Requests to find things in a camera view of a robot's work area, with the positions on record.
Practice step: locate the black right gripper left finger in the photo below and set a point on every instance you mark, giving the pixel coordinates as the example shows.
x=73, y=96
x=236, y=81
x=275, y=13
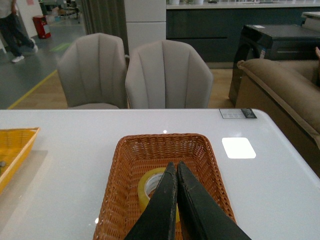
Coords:
x=158, y=221

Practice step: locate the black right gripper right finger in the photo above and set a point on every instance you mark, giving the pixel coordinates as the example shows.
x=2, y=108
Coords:
x=201, y=218

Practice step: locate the clear packing tape roll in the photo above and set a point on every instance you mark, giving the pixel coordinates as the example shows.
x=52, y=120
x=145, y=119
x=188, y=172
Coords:
x=143, y=187

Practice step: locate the brown wicker basket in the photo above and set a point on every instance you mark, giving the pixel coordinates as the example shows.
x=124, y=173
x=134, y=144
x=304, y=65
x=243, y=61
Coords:
x=134, y=156

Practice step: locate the yellow woven basket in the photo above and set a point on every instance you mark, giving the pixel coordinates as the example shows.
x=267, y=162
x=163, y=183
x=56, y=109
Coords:
x=15, y=146

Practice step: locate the table label sticker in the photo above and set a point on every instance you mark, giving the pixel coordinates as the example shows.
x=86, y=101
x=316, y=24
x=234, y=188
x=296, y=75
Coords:
x=237, y=113

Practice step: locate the right grey chair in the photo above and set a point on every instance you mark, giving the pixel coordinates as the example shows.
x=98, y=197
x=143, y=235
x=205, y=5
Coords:
x=168, y=74

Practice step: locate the grey chair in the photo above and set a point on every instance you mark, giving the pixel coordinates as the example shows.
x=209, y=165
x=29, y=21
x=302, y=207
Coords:
x=92, y=72
x=168, y=74

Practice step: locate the brown sofa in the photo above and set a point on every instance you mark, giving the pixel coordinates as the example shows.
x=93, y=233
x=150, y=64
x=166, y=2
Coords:
x=289, y=92

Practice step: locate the left grey chair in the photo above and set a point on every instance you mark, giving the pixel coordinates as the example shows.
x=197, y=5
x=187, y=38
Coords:
x=92, y=72

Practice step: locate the black appliance box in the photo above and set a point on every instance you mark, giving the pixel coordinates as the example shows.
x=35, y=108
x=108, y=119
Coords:
x=272, y=42

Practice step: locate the dark kitchen counter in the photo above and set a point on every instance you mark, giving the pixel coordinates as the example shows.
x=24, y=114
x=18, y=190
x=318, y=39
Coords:
x=214, y=29

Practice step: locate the white cabinet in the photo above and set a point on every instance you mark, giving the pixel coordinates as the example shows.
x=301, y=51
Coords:
x=145, y=22

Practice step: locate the walking person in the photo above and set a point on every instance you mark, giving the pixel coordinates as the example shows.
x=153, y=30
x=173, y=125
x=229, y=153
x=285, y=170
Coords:
x=11, y=32

